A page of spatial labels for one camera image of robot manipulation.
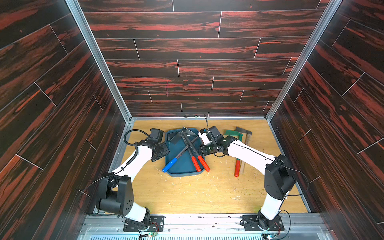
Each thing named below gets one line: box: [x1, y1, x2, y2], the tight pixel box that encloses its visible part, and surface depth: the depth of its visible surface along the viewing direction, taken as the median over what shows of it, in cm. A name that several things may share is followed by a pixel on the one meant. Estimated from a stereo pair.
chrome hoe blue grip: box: [162, 136, 199, 173], surface depth 88 cm
